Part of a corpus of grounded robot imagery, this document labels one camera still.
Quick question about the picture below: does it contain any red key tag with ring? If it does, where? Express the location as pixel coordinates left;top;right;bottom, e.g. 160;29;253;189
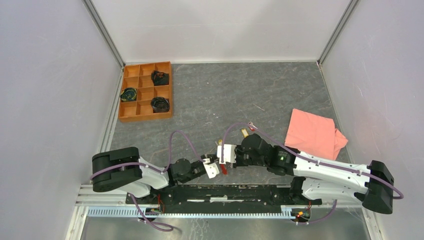
247;122;258;132

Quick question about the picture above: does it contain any steel key holder red handle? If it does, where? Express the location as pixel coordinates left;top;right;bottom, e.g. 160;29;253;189
219;160;228;175

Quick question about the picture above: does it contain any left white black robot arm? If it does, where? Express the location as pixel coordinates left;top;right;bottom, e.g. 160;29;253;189
90;147;220;204

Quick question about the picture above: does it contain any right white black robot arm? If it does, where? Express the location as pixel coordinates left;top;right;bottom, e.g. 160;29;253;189
224;133;395;215

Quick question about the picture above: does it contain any pink folded cloth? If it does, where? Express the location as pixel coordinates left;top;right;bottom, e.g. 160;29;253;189
285;108;348;161

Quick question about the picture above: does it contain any black rolled item bottom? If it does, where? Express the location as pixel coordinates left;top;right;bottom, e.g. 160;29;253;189
150;96;170;113

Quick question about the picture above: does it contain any black rolled item top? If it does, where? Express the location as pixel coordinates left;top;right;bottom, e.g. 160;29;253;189
150;70;170;86

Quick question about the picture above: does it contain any green black rolled item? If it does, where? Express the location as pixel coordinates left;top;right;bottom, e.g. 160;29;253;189
119;87;138;103

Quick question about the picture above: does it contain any orange compartment tray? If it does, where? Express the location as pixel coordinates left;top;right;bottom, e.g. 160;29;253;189
118;61;173;123

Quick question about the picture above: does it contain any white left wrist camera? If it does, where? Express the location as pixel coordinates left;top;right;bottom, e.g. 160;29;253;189
203;158;220;179

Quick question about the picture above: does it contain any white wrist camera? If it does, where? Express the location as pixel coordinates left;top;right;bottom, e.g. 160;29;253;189
216;144;236;164
203;158;220;179

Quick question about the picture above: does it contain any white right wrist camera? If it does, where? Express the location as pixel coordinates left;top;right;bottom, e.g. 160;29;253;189
216;144;236;164

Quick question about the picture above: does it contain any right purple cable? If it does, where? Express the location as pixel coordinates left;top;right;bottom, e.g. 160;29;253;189
220;122;405;225

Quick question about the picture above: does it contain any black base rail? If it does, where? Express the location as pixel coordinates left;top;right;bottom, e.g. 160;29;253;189
135;184;323;214

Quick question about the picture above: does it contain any white slotted cable duct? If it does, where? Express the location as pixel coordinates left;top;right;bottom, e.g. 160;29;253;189
86;206;297;220

